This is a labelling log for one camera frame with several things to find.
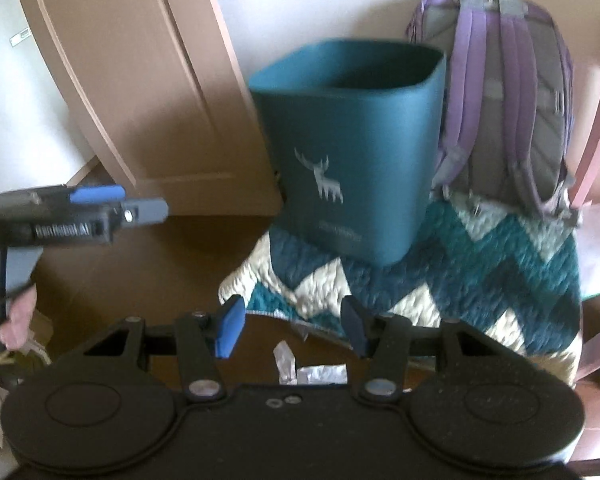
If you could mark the wooden door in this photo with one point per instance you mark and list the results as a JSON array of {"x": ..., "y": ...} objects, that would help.
[{"x": 156, "y": 90}]

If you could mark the teal white zigzag rug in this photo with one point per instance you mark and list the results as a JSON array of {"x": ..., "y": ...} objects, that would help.
[{"x": 514, "y": 278}]

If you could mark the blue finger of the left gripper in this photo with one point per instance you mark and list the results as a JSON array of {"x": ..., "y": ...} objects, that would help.
[
  {"x": 97, "y": 194},
  {"x": 143, "y": 212}
]

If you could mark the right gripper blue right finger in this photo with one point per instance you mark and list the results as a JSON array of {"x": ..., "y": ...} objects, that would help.
[{"x": 362, "y": 328}]

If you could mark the teal deer trash bin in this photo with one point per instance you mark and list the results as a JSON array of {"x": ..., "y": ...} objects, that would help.
[{"x": 352, "y": 127}]

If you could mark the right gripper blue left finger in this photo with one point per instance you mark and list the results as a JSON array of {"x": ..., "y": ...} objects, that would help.
[{"x": 221, "y": 329}]

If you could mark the purple grey backpack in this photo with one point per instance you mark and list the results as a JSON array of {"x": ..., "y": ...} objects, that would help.
[{"x": 508, "y": 104}]

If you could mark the person's left hand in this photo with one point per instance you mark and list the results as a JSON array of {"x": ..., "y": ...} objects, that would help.
[{"x": 14, "y": 331}]

